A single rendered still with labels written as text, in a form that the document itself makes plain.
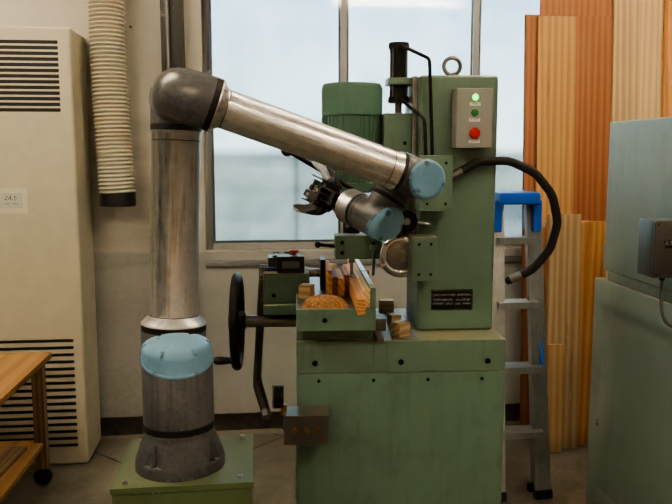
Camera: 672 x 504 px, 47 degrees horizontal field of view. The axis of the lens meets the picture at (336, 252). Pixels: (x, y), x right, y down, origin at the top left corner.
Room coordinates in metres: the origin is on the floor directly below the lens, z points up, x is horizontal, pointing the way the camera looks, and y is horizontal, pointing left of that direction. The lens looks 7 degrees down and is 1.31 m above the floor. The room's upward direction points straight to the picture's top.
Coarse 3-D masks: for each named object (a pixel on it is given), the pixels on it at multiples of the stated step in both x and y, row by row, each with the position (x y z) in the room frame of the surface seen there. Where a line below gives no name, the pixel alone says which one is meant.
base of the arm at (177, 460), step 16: (144, 432) 1.57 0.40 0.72; (160, 432) 1.53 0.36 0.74; (176, 432) 1.53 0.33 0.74; (192, 432) 1.54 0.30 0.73; (208, 432) 1.57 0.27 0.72; (144, 448) 1.55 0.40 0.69; (160, 448) 1.53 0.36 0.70; (176, 448) 1.53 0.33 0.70; (192, 448) 1.54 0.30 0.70; (208, 448) 1.56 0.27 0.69; (144, 464) 1.53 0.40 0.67; (160, 464) 1.52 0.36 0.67; (176, 464) 1.52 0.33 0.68; (192, 464) 1.52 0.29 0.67; (208, 464) 1.54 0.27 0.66; (160, 480) 1.51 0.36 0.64; (176, 480) 1.51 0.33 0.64
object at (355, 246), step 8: (336, 240) 2.24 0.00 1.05; (344, 240) 2.24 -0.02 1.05; (352, 240) 2.24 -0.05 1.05; (360, 240) 2.24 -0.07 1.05; (368, 240) 2.24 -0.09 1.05; (376, 240) 2.24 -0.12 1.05; (336, 248) 2.24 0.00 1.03; (344, 248) 2.24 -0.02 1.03; (352, 248) 2.24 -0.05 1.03; (360, 248) 2.24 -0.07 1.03; (368, 248) 2.24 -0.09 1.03; (336, 256) 2.24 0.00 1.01; (344, 256) 2.24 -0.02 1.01; (352, 256) 2.24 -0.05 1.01; (360, 256) 2.24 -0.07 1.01; (368, 256) 2.24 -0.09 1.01; (376, 256) 2.24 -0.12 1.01
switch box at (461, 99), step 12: (456, 96) 2.12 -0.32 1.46; (468, 96) 2.12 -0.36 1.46; (480, 96) 2.12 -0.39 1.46; (492, 96) 2.13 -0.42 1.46; (456, 108) 2.12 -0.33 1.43; (468, 108) 2.12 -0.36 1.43; (480, 108) 2.12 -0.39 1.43; (492, 108) 2.13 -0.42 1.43; (456, 120) 2.12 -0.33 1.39; (468, 120) 2.12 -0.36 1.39; (480, 120) 2.12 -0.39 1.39; (456, 132) 2.12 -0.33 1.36; (468, 132) 2.12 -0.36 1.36; (480, 132) 2.12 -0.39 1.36; (456, 144) 2.12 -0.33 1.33; (468, 144) 2.12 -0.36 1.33; (480, 144) 2.12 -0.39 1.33
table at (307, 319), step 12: (300, 300) 2.12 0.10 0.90; (348, 300) 2.12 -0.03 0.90; (264, 312) 2.20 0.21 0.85; (276, 312) 2.20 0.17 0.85; (288, 312) 2.20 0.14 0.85; (300, 312) 2.00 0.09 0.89; (312, 312) 2.00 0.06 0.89; (324, 312) 2.00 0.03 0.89; (336, 312) 2.00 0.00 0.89; (348, 312) 2.00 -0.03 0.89; (372, 312) 2.01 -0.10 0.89; (300, 324) 2.00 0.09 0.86; (312, 324) 2.00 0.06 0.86; (324, 324) 2.00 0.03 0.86; (336, 324) 2.00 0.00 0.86; (348, 324) 2.00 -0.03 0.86; (360, 324) 2.00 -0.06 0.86; (372, 324) 2.01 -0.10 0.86
